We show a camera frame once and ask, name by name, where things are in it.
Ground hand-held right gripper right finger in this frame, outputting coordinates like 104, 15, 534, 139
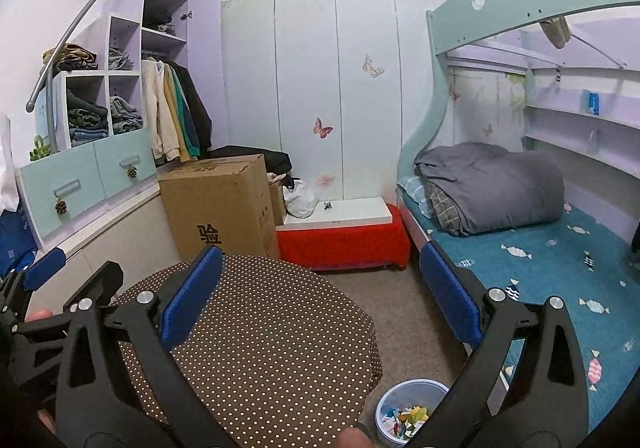
409, 241, 591, 448

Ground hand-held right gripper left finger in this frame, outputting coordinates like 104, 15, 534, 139
55, 245, 241, 448

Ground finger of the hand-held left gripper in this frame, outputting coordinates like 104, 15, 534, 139
0, 247, 68, 330
62, 261, 125, 325

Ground blue plastic trash bin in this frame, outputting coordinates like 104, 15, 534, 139
374, 378, 451, 448

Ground heap of mixed wrappers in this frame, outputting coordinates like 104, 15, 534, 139
382, 403, 432, 440

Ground person's right hand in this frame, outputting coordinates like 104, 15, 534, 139
335, 425, 374, 448

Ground blue shopping bag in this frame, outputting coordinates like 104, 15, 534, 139
0, 207, 39, 280

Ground wide teal drawer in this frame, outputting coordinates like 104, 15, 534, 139
19, 147, 109, 240

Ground large cardboard box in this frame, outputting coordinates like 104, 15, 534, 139
158, 153, 281, 262

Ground blue candy print bed sheet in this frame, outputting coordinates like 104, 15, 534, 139
400, 188, 640, 430

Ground round table brown dotted cloth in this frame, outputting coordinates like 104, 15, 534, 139
107, 253, 384, 448

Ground blue striped pillow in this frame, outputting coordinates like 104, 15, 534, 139
397, 175, 436, 220

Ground red bench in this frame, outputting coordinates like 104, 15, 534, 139
275, 205, 412, 273

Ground grey quilt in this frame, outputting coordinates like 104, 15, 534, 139
413, 141, 566, 238

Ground white board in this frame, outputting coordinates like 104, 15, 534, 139
275, 196, 394, 229

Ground narrow teal drawer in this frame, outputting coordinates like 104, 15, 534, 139
93, 130, 157, 200

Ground white plastic bag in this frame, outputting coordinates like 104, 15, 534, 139
282, 177, 320, 219

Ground dark folded clothes stack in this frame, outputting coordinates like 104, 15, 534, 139
67, 93, 110, 148

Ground black clothing heap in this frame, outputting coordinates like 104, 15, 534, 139
207, 144, 293, 175

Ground green hanging garment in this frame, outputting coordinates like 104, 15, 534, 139
174, 65, 202, 157

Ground grey blue folded clothes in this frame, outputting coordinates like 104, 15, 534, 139
109, 97, 145, 135

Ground cream hanging jacket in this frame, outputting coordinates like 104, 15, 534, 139
141, 59, 184, 162

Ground black hanging coat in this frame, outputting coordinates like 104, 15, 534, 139
165, 59, 214, 155

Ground brown folded clothes pile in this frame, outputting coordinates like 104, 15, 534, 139
42, 43, 99, 72

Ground white wardrobe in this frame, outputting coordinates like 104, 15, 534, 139
220, 0, 452, 210

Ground purple white shelf cabinet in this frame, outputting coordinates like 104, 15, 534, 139
17, 0, 224, 250

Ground grey metal handrail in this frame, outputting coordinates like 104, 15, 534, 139
25, 0, 197, 152

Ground beige hanging object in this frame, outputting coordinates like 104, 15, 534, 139
538, 15, 572, 50

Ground teal bunk bed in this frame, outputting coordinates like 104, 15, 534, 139
397, 0, 640, 435

